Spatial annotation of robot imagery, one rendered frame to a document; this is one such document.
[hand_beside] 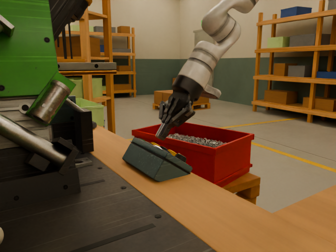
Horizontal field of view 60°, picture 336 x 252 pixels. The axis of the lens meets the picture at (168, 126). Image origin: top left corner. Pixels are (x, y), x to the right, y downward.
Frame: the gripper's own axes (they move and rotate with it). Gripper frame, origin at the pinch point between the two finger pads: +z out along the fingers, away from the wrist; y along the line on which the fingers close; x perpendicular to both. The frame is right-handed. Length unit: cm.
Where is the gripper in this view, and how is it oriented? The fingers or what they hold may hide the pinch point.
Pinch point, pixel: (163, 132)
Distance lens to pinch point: 71.4
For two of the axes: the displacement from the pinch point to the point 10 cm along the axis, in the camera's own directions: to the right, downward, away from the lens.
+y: 5.4, 1.9, -8.2
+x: 6.9, 4.6, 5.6
